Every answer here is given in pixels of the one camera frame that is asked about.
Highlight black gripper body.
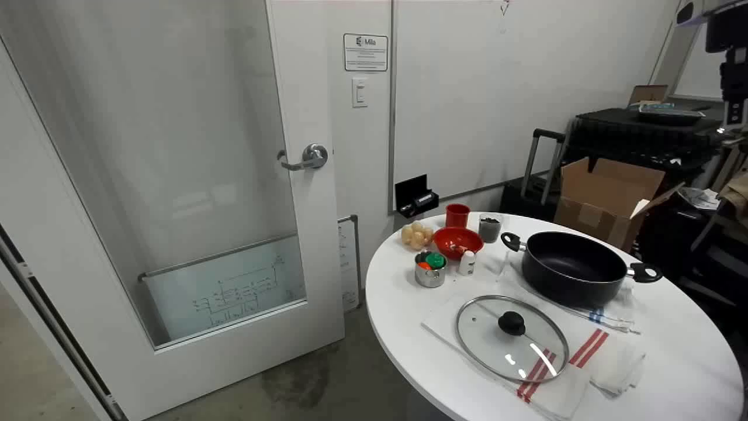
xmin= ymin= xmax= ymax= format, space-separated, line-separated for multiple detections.
xmin=717 ymin=48 xmax=748 ymax=127

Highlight round glass pot lid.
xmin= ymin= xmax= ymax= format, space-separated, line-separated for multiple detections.
xmin=453 ymin=293 xmax=570 ymax=387

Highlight black chair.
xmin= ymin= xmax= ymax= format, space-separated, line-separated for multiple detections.
xmin=633 ymin=184 xmax=748 ymax=314

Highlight brown cardboard box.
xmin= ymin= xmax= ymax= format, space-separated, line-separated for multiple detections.
xmin=555 ymin=158 xmax=682 ymax=253

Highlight white towel with blue stripes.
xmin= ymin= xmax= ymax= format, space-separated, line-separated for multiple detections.
xmin=576 ymin=289 xmax=646 ymax=338

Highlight clear cup with dark contents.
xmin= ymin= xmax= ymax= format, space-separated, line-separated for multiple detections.
xmin=476 ymin=216 xmax=502 ymax=246

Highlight red mug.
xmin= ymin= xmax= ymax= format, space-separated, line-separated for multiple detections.
xmin=445 ymin=201 xmax=472 ymax=232

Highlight white towel with red stripes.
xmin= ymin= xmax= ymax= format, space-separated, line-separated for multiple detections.
xmin=474 ymin=284 xmax=650 ymax=401
xmin=420 ymin=293 xmax=592 ymax=421

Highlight red bowl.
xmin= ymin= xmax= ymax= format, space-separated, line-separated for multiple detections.
xmin=431 ymin=227 xmax=487 ymax=262

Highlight small white bottle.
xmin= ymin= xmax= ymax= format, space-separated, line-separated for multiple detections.
xmin=455 ymin=248 xmax=480 ymax=279

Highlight black laptop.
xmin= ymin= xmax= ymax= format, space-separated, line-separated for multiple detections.
xmin=392 ymin=174 xmax=441 ymax=220

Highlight pale yellow food pieces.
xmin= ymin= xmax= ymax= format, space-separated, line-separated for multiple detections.
xmin=400 ymin=222 xmax=438 ymax=253

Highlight metal cup with colourful items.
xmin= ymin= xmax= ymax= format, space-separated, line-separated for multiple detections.
xmin=412 ymin=251 xmax=448 ymax=290

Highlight white leaning board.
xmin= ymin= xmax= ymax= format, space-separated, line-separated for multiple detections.
xmin=337 ymin=216 xmax=362 ymax=314

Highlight large wall whiteboard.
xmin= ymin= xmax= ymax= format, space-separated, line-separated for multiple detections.
xmin=389 ymin=0 xmax=681 ymax=216

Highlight black suitcase with handle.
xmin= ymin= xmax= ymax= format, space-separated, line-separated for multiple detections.
xmin=499 ymin=127 xmax=567 ymax=222

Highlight black two-handled pot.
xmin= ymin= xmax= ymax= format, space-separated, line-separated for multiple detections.
xmin=500 ymin=229 xmax=663 ymax=310

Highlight white wall sign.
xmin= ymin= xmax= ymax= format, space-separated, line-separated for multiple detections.
xmin=342 ymin=31 xmax=391 ymax=76

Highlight white light switch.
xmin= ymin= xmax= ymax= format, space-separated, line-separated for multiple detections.
xmin=349 ymin=76 xmax=370 ymax=110

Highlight silver door lever handle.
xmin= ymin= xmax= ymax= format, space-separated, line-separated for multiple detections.
xmin=276 ymin=142 xmax=329 ymax=174

